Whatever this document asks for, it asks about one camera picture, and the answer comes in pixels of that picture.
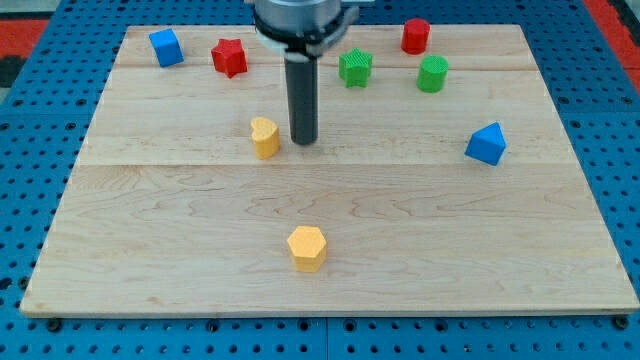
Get green star block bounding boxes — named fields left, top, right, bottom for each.
left=338, top=47, right=373, bottom=88

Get blue pentagon block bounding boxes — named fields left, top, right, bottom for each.
left=465, top=122, right=507, bottom=166

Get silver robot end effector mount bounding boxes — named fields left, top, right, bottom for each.
left=250, top=0, right=360, bottom=57

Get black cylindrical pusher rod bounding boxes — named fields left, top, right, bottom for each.
left=285, top=59, right=318, bottom=145

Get green cylinder block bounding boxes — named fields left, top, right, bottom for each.
left=416, top=55, right=449, bottom=93

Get red cylinder block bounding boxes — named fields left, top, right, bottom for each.
left=401, top=18, right=431, bottom=55

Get yellow hexagon block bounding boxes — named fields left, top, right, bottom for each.
left=287, top=226, right=327, bottom=273

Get yellow heart block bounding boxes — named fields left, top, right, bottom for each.
left=250, top=117, right=280, bottom=160

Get light wooden board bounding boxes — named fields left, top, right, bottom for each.
left=21, top=25, right=639, bottom=319

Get blue cube block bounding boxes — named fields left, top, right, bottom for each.
left=149, top=29, right=184, bottom=67

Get red star block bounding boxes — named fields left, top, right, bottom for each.
left=211, top=39, right=248, bottom=78

